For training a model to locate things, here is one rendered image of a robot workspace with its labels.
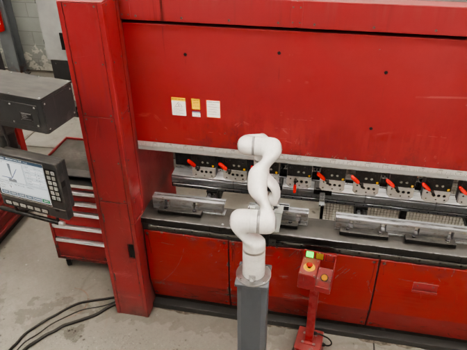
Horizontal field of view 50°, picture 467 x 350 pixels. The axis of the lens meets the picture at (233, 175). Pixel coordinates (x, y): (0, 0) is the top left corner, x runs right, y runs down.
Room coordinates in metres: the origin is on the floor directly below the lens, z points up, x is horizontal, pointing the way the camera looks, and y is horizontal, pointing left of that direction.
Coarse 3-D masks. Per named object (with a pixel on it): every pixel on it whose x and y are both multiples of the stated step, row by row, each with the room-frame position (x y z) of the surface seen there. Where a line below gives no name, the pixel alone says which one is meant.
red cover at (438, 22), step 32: (128, 0) 2.71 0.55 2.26; (160, 0) 2.68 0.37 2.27; (192, 0) 2.64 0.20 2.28; (224, 0) 2.61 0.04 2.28; (256, 0) 2.57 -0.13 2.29; (288, 0) 2.54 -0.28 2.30; (320, 0) 2.52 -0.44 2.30; (352, 0) 2.52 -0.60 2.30; (384, 0) 2.51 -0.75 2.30; (416, 0) 2.50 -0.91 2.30; (384, 32) 2.44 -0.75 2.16; (416, 32) 2.41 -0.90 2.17; (448, 32) 2.38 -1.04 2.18
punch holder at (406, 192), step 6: (390, 174) 2.43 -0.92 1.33; (396, 174) 2.42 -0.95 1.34; (402, 174) 2.41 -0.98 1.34; (390, 180) 2.42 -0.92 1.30; (396, 180) 2.41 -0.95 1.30; (402, 180) 2.41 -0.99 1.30; (408, 180) 2.40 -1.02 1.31; (414, 180) 2.39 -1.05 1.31; (390, 186) 2.42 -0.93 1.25; (402, 186) 2.41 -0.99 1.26; (408, 186) 2.40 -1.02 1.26; (414, 186) 2.39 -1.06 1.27; (390, 192) 2.42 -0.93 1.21; (396, 192) 2.41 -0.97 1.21; (402, 192) 2.41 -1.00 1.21; (408, 192) 2.41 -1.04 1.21; (402, 198) 2.40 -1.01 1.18; (408, 198) 2.39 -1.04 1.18
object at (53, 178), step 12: (12, 156) 2.23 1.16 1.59; (24, 156) 2.22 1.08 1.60; (36, 156) 2.22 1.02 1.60; (48, 156) 2.26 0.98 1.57; (48, 168) 2.15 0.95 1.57; (60, 168) 2.16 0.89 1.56; (48, 180) 2.16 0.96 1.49; (60, 180) 2.14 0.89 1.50; (60, 192) 2.14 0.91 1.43; (12, 204) 2.27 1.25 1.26; (24, 204) 2.24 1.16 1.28; (36, 204) 2.21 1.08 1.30; (48, 204) 2.18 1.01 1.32; (60, 204) 2.14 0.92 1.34; (72, 204) 2.22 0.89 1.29; (60, 216) 2.15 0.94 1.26; (72, 216) 2.17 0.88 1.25
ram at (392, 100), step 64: (128, 64) 2.74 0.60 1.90; (192, 64) 2.66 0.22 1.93; (256, 64) 2.59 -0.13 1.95; (320, 64) 2.52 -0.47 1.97; (384, 64) 2.45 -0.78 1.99; (448, 64) 2.39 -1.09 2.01; (192, 128) 2.67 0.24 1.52; (256, 128) 2.59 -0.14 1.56; (320, 128) 2.51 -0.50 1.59; (384, 128) 2.44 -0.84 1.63; (448, 128) 2.37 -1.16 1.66
